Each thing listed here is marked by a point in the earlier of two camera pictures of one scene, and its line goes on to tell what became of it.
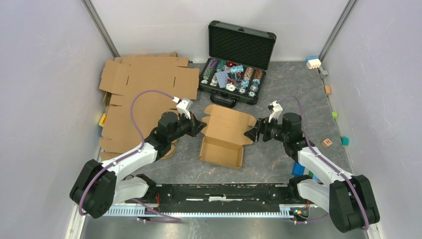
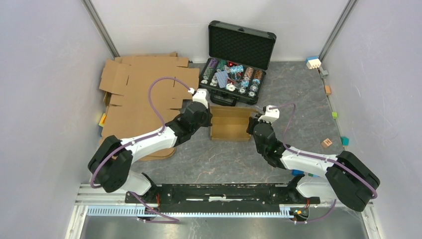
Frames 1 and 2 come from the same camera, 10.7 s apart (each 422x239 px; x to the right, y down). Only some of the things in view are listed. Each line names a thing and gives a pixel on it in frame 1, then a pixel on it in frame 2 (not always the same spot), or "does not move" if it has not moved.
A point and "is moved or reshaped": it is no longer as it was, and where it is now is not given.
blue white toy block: x=313 y=62 does not move
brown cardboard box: x=224 y=136 is moved or reshaped
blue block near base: x=298 y=170 does not move
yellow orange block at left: x=102 y=120 does not move
